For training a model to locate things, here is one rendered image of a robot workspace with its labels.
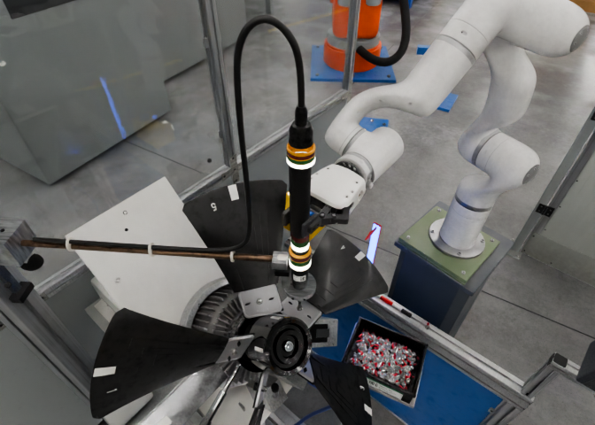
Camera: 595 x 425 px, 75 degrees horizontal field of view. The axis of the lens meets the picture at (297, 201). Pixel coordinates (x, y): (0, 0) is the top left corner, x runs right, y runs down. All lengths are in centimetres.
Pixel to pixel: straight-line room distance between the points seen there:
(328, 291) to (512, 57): 70
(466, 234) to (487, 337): 115
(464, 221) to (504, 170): 24
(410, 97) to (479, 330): 183
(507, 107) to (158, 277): 95
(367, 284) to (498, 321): 159
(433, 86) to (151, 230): 71
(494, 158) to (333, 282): 57
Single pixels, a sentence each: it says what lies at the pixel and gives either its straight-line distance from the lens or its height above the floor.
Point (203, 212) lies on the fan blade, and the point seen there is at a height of 141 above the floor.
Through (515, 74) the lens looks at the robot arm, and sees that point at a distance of 108.
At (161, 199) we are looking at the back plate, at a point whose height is 133.
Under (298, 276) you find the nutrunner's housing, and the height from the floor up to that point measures 134.
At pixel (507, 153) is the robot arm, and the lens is 120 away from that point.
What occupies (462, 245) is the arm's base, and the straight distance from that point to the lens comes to 143.
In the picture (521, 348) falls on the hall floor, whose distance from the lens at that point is 250.
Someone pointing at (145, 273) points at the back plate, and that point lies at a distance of 99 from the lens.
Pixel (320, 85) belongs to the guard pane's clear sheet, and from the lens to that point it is 195.
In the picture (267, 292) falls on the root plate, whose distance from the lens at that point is 86.
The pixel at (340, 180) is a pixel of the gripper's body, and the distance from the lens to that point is 74.
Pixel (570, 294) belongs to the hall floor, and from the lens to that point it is 287.
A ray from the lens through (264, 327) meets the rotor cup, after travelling 84.
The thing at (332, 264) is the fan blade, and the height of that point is 118.
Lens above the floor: 198
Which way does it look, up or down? 43 degrees down
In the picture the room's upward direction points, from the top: straight up
